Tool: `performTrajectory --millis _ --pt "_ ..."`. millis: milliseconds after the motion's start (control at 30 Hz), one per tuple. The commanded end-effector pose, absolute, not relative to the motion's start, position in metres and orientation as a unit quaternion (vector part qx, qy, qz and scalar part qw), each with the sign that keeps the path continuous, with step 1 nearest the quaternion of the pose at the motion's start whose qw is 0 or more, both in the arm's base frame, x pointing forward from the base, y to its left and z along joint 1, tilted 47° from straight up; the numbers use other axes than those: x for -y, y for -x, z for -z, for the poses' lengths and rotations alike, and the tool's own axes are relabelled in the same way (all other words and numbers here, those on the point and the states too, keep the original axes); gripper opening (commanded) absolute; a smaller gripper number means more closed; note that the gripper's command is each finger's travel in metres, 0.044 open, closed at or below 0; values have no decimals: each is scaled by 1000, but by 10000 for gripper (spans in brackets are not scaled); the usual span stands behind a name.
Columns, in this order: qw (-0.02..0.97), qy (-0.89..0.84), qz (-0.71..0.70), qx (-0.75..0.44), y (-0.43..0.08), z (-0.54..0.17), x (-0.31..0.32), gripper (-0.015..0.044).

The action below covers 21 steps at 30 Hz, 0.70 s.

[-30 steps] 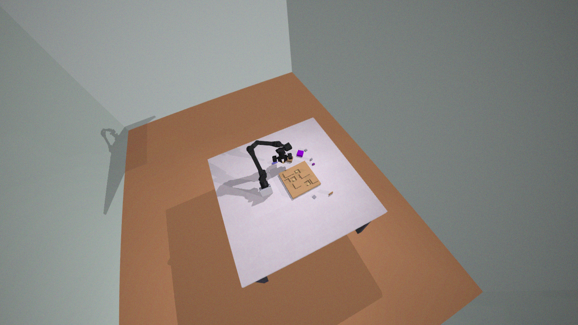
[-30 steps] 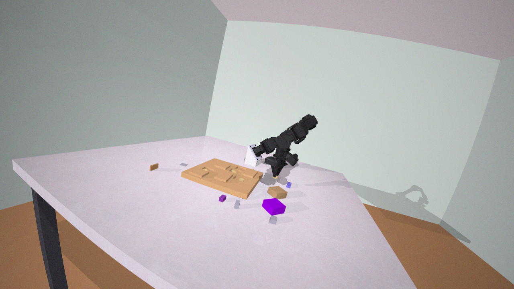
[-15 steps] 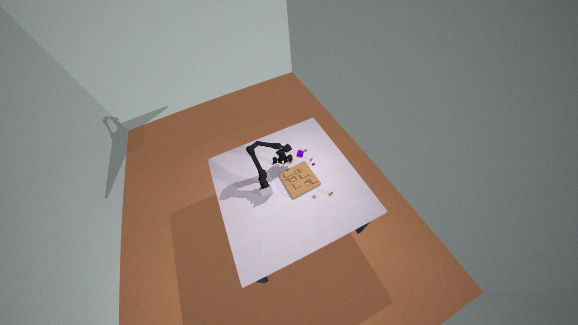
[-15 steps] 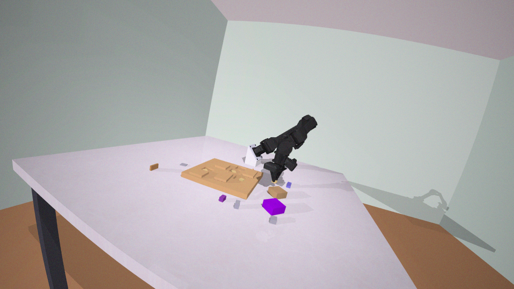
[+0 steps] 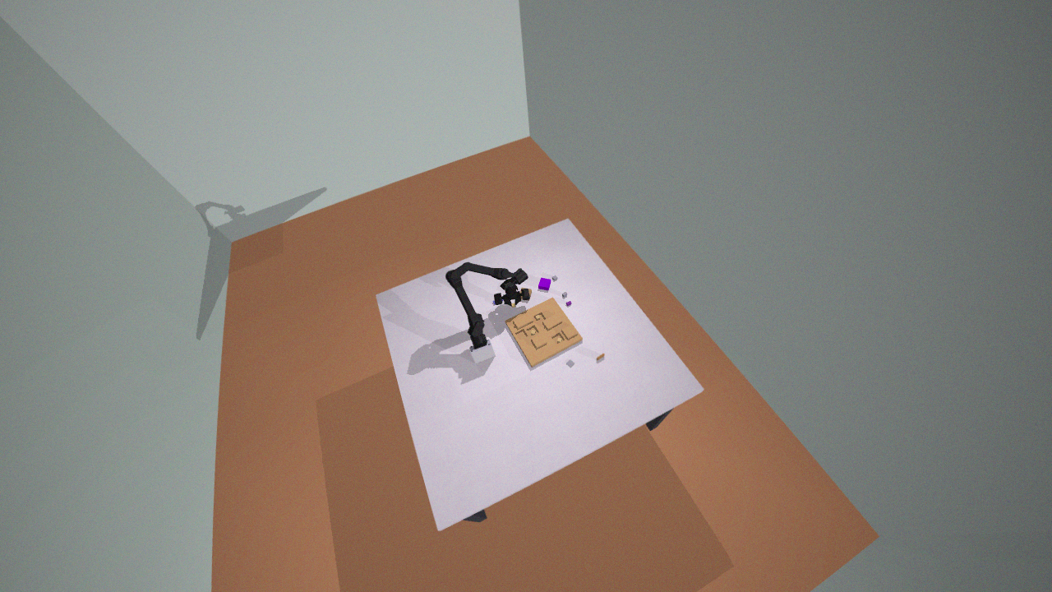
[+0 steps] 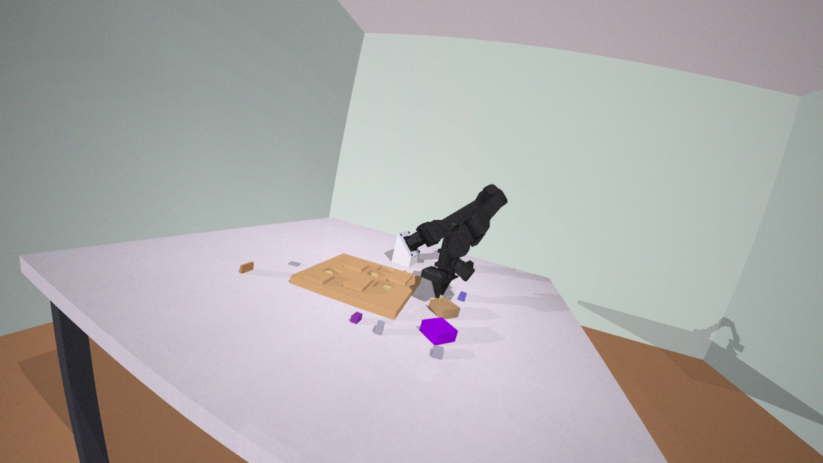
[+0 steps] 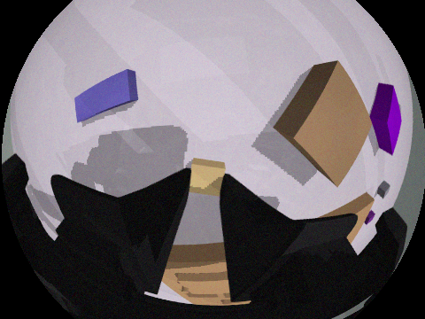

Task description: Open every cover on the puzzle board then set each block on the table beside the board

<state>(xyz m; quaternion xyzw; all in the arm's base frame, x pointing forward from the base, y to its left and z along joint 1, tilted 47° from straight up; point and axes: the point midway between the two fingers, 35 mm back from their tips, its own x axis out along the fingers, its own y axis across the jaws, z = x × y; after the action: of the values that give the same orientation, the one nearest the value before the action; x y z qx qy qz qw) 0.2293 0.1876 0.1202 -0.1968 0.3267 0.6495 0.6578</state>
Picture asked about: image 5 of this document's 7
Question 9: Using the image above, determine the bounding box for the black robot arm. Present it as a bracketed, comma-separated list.
[445, 262, 528, 349]

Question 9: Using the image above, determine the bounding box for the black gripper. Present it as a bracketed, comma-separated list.
[494, 289, 530, 306]

